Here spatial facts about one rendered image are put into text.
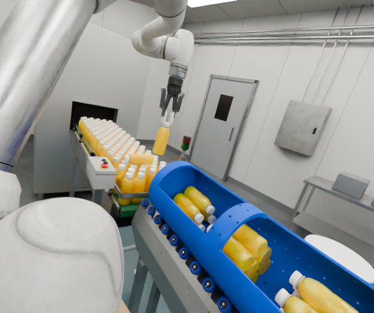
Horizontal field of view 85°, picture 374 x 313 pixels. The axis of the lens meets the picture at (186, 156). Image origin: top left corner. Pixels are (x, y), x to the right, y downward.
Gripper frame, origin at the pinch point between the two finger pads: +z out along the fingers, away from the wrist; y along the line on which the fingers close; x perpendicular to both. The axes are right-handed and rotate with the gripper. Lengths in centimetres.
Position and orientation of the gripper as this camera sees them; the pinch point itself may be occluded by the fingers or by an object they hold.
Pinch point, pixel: (167, 117)
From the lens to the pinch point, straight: 110.1
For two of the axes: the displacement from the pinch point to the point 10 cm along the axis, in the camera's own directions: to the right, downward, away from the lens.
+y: 7.9, 0.4, 6.1
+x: -5.6, -3.5, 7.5
